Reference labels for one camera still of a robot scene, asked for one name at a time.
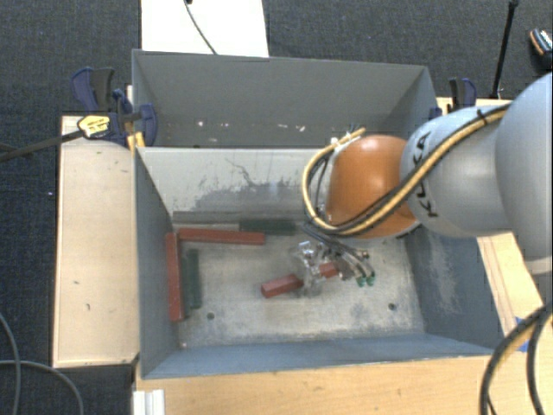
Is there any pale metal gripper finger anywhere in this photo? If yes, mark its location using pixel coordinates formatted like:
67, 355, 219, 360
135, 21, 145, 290
290, 239, 323, 271
298, 271, 326, 298

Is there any red-brown block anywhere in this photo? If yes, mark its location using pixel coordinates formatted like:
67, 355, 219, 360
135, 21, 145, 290
177, 227, 266, 246
164, 232, 187, 323
260, 261, 340, 299

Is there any dark green flat block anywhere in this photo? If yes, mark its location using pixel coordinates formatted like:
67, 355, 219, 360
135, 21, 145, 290
238, 218, 298, 237
181, 248, 204, 311

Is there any grey metal bin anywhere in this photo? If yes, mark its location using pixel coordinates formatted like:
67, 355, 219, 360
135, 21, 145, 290
130, 48, 505, 380

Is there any pale wood board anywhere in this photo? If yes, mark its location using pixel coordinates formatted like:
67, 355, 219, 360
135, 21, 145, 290
51, 114, 142, 369

